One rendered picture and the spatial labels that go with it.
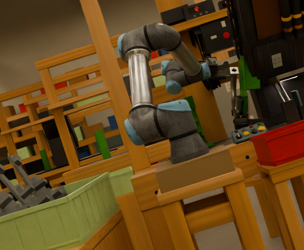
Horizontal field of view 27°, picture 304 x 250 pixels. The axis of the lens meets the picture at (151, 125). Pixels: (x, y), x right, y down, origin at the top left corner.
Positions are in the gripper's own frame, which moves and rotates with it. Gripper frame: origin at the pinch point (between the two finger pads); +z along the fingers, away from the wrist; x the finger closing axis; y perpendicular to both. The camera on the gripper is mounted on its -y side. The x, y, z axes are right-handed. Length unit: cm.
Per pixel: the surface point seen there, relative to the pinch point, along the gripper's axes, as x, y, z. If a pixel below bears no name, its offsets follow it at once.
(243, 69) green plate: -10.2, 10.2, 2.8
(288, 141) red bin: -72, 21, 11
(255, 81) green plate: -12.9, 5.4, 8.8
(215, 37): 22.0, 6.1, -7.4
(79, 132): 485, -477, -133
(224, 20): 27.9, 13.0, -2.8
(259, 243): -108, 4, -2
